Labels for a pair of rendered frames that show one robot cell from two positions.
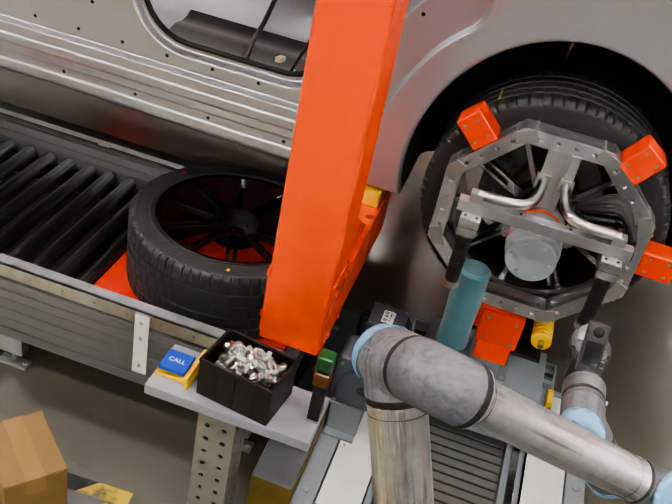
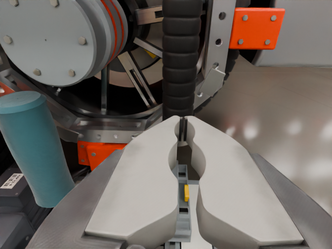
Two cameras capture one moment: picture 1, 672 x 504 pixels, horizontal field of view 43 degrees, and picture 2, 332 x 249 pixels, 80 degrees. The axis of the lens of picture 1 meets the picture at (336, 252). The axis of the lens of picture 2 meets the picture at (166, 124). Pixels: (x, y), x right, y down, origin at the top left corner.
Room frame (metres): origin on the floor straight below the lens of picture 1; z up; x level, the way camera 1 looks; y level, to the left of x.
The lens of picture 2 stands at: (1.52, -0.59, 0.89)
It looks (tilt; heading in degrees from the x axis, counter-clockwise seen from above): 31 degrees down; 352
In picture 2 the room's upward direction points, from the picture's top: straight up
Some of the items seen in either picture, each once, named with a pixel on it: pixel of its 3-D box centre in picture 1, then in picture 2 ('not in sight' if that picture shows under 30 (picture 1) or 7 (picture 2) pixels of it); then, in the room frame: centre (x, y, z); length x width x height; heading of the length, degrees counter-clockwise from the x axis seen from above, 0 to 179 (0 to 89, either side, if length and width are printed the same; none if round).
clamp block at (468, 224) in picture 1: (470, 219); not in sight; (1.81, -0.30, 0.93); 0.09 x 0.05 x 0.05; 170
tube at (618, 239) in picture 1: (596, 200); not in sight; (1.85, -0.58, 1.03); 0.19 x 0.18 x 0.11; 170
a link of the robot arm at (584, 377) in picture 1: (585, 392); not in sight; (1.41, -0.58, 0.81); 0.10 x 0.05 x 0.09; 80
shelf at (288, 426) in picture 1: (238, 395); not in sight; (1.56, 0.16, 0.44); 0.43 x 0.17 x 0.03; 80
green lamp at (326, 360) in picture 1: (326, 360); not in sight; (1.52, -0.03, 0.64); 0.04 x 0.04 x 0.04; 80
